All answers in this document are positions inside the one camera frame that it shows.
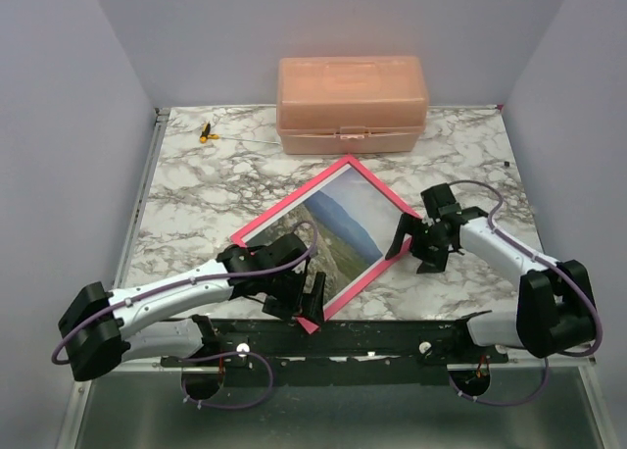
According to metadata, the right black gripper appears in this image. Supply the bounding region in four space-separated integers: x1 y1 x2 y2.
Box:
386 212 451 274

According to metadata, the landscape photo print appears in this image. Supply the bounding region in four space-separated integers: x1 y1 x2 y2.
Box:
242 166 406 311

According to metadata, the pink translucent plastic toolbox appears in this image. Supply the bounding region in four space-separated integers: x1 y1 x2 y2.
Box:
275 56 429 155

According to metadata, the yellow black screwdriver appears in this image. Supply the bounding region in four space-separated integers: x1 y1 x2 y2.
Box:
199 123 281 146

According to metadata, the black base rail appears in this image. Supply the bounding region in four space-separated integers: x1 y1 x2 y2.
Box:
100 314 510 386

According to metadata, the pink wooden picture frame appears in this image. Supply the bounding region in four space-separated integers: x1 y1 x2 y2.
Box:
228 154 423 334

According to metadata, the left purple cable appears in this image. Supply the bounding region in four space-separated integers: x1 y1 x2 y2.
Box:
51 220 319 411

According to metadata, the purple cable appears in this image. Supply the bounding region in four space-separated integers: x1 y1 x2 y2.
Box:
448 179 603 407
51 220 319 411

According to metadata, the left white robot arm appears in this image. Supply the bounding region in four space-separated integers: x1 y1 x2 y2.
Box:
51 232 325 381

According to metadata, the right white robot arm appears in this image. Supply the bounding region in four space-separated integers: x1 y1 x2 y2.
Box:
385 183 603 363

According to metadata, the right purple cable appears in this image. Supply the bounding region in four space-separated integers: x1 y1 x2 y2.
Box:
448 179 603 407

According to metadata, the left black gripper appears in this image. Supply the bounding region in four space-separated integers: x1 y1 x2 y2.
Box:
265 269 325 328

